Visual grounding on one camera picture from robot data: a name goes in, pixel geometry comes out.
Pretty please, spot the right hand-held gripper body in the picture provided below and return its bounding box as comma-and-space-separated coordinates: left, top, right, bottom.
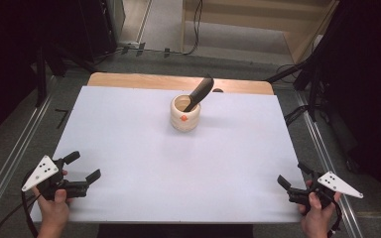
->
287, 168, 365, 213

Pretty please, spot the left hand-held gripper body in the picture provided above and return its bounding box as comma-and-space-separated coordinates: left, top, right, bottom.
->
21, 155, 91, 202

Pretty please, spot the cream ribbed cup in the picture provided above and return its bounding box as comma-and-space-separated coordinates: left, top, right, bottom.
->
169, 93, 202, 134

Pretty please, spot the black spatula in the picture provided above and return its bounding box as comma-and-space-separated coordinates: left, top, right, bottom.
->
183, 74, 215, 114

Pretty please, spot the person's right hand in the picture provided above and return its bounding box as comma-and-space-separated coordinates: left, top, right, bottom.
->
298, 179, 342, 234

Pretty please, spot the person's left hand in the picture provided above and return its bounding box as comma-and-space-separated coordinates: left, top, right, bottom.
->
32, 186, 74, 230

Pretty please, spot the black metal stand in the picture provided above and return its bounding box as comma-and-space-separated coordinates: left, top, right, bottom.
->
34, 44, 49, 108
265, 49, 323, 123

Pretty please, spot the white board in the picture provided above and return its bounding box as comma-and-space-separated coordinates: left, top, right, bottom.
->
29, 85, 307, 224

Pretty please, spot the person's dark clothing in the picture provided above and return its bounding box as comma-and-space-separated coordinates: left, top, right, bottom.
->
96, 223, 255, 238

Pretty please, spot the wooden table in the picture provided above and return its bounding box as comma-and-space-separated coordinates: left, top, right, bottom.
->
86, 71, 275, 96

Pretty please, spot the dark cabinet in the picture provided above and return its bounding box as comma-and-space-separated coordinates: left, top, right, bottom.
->
77, 0, 119, 63

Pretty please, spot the light wooden shelf unit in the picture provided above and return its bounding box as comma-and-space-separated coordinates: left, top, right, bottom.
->
181, 0, 341, 64

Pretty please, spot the metal floor rail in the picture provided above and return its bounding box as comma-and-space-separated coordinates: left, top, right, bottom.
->
293, 90, 365, 238
0, 76, 59, 229

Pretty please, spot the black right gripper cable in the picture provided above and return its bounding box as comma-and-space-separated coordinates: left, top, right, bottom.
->
326, 199, 343, 238

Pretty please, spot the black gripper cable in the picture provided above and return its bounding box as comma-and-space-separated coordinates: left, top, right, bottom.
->
326, 199, 343, 238
0, 172, 43, 238

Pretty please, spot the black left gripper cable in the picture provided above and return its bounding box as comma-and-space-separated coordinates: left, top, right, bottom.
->
0, 172, 43, 238

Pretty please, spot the black floor cable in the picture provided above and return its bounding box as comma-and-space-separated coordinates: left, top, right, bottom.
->
283, 104, 310, 127

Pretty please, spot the black hanging cable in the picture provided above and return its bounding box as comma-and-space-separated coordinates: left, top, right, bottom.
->
181, 0, 204, 57

